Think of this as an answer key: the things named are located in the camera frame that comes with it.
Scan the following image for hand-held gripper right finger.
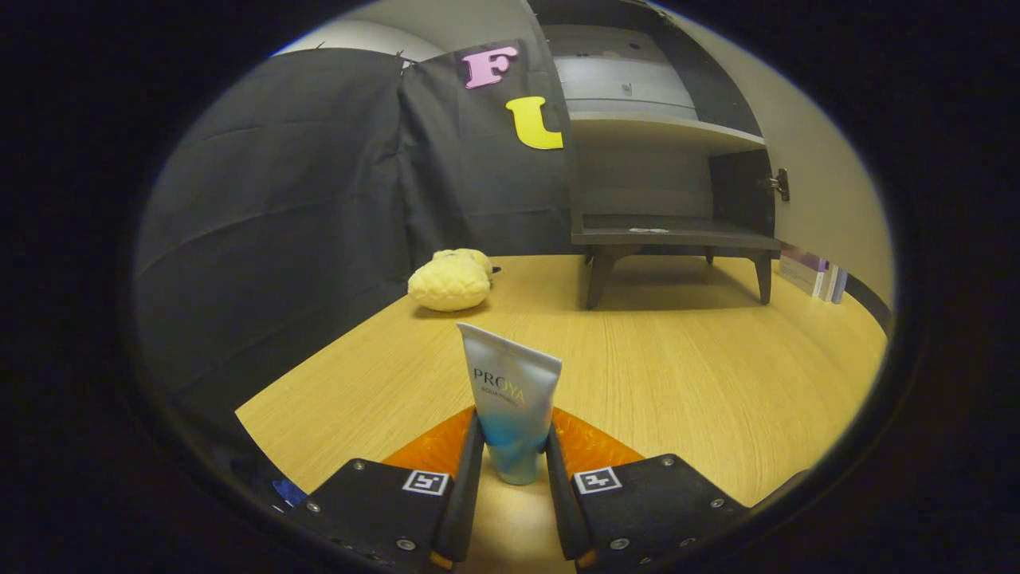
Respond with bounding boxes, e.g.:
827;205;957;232
545;407;751;572

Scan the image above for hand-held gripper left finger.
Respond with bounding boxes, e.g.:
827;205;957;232
289;407;486;572

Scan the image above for white blue cosmetic tube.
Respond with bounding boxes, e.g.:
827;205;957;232
457;322;563;486

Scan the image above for dark grey cabinet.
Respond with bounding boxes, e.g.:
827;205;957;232
526;0;786;312

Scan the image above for black backdrop cloth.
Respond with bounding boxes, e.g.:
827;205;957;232
134;40;576;511

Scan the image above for black door hinge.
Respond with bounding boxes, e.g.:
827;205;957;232
757;167;791;202

